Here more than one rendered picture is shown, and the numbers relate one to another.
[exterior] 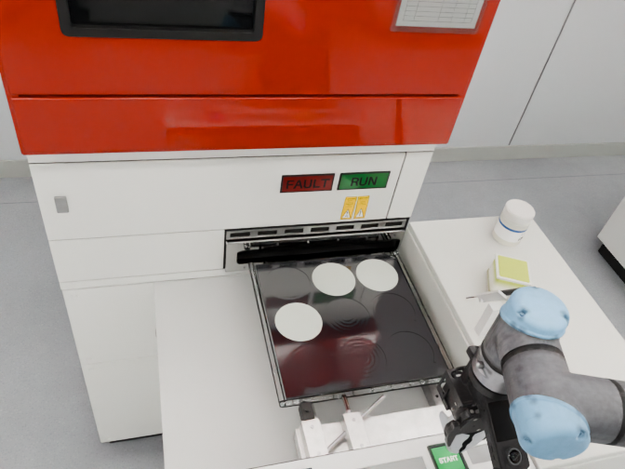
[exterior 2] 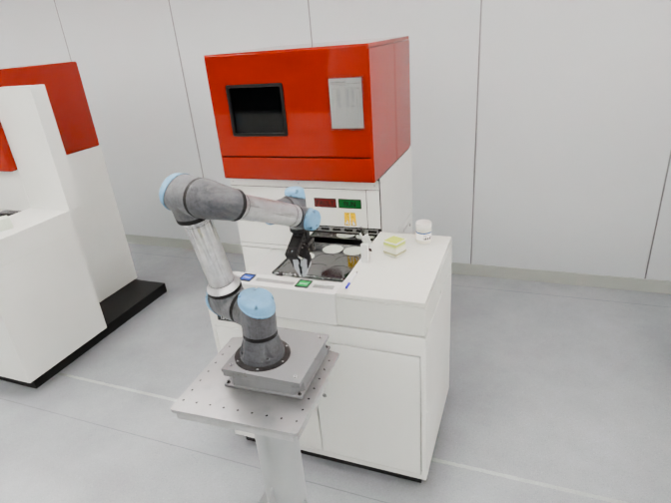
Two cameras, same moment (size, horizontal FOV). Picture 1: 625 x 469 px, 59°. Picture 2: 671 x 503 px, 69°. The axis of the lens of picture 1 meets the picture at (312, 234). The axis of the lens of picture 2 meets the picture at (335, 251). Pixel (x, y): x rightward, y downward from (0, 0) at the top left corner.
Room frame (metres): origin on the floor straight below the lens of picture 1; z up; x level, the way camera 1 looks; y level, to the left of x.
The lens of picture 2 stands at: (-0.68, -1.60, 1.88)
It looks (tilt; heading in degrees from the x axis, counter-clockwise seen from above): 24 degrees down; 44
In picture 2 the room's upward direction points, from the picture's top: 5 degrees counter-clockwise
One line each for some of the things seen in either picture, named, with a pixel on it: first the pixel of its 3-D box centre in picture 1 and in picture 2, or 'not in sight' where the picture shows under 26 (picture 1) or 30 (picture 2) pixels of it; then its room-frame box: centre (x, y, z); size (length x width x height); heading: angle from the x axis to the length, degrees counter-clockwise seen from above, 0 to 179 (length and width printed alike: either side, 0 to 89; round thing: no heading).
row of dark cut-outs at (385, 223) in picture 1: (319, 228); (336, 229); (0.97, -0.01, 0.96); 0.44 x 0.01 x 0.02; 112
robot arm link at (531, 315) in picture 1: (525, 332); (295, 202); (0.47, -0.29, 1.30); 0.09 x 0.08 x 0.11; 4
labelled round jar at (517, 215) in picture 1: (512, 222); (423, 232); (1.07, -0.47, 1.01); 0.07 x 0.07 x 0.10
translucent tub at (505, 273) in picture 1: (507, 278); (394, 247); (0.88, -0.44, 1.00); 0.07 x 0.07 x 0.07; 87
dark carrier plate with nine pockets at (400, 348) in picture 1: (346, 316); (325, 258); (0.78, -0.11, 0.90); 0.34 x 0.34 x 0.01; 22
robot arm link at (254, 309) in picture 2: not in sight; (256, 311); (0.12, -0.44, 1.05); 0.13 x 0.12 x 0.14; 94
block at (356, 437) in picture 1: (356, 435); not in sight; (0.51, -0.15, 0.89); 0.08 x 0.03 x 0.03; 22
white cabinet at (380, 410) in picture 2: not in sight; (340, 359); (0.71, -0.22, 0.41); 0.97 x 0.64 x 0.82; 112
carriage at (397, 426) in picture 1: (392, 436); not in sight; (0.54, -0.22, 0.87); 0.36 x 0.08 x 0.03; 112
